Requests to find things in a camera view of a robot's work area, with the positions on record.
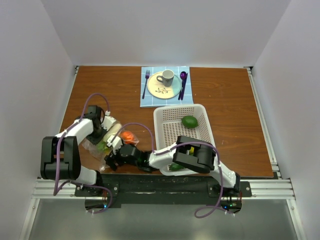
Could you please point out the cream and teal plate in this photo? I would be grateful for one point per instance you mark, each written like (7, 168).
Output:
(159, 90)

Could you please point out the purple plastic fork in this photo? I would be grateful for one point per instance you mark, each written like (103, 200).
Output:
(147, 75)

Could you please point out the green felt fake food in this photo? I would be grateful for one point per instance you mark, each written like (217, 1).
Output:
(189, 122)

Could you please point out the pale white-green fake vegetable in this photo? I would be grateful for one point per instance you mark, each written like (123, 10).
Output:
(112, 131)

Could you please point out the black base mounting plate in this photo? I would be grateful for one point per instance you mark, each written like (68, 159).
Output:
(161, 190)

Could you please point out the white perforated plastic basket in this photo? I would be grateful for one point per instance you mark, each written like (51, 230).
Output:
(168, 127)

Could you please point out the grey ceramic mug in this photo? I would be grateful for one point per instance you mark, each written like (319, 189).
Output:
(166, 78)

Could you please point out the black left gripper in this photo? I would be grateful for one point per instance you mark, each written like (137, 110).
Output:
(96, 141)

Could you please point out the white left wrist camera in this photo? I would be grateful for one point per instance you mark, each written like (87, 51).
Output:
(108, 121)

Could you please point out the purple plastic spoon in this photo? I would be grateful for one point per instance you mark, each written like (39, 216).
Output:
(183, 75)

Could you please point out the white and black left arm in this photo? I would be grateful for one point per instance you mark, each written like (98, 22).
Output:
(60, 156)

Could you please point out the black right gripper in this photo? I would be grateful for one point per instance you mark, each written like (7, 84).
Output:
(111, 158)

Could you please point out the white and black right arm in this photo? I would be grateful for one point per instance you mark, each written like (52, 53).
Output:
(186, 156)

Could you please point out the orange felt fake food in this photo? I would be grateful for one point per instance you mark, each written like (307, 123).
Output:
(128, 137)

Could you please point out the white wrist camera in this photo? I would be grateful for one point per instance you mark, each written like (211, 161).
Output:
(108, 121)
(114, 142)

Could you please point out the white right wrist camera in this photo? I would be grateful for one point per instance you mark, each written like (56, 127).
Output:
(114, 142)

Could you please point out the dark green felt cucumber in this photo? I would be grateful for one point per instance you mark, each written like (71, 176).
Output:
(175, 167)

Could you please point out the aluminium frame rail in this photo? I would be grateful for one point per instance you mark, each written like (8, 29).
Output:
(261, 189)

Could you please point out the yellow felt fake food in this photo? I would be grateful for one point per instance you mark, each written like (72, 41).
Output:
(191, 151)

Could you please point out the purple plastic knife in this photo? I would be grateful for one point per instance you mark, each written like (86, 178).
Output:
(183, 82)

